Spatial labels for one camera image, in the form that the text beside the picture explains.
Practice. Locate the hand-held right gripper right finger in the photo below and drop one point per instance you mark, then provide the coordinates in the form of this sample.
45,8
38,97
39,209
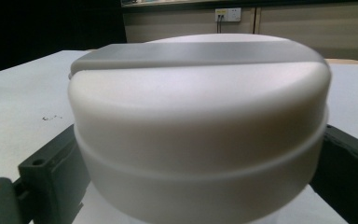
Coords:
351,174

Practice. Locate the white round lidded container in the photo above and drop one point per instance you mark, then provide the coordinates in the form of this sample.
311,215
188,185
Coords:
199,130

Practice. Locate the white table cover sheet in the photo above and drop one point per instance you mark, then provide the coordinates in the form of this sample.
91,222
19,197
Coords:
18,93

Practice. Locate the white wall socket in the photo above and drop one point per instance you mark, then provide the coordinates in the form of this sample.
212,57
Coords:
230,14

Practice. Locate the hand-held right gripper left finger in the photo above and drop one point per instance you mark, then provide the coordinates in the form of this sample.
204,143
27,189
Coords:
54,174

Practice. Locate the dark curtain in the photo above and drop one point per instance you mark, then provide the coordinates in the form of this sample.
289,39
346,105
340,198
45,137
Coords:
43,28

